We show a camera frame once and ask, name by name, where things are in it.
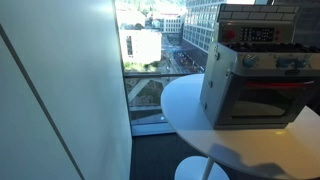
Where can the small blue oven knob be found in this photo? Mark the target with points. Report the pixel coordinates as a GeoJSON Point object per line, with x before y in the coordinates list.
{"type": "Point", "coordinates": [250, 60]}

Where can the grey toy oven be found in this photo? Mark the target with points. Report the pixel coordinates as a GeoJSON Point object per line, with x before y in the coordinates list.
{"type": "Point", "coordinates": [220, 83]}

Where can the red round oven button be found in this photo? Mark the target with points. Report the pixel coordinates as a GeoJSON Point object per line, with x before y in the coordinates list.
{"type": "Point", "coordinates": [229, 34]}

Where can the toy oven door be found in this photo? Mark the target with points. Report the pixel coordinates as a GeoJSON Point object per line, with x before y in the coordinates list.
{"type": "Point", "coordinates": [260, 106]}

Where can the dark oven keypad panel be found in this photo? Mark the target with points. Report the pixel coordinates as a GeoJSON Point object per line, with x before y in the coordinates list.
{"type": "Point", "coordinates": [256, 34]}

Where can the oval oven logo badge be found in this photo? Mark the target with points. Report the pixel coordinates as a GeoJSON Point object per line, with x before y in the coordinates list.
{"type": "Point", "coordinates": [292, 72]}

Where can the large blue ridged oven knob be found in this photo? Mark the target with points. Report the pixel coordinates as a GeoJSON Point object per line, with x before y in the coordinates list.
{"type": "Point", "coordinates": [293, 62]}

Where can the window railing bar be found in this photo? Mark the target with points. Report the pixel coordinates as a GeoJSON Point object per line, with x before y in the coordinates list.
{"type": "Point", "coordinates": [150, 75]}

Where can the white low building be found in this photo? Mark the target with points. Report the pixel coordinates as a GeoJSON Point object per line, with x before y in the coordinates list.
{"type": "Point", "coordinates": [143, 45]}

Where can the beige distant building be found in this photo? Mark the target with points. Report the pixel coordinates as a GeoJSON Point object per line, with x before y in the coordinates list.
{"type": "Point", "coordinates": [171, 23]}

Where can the glass high-rise building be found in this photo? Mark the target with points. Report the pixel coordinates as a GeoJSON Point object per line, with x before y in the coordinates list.
{"type": "Point", "coordinates": [200, 26]}

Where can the black stovetop burner grates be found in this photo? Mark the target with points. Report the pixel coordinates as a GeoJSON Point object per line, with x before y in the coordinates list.
{"type": "Point", "coordinates": [266, 47]}

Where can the white table pedestal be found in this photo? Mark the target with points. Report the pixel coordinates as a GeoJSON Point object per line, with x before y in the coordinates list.
{"type": "Point", "coordinates": [190, 170]}

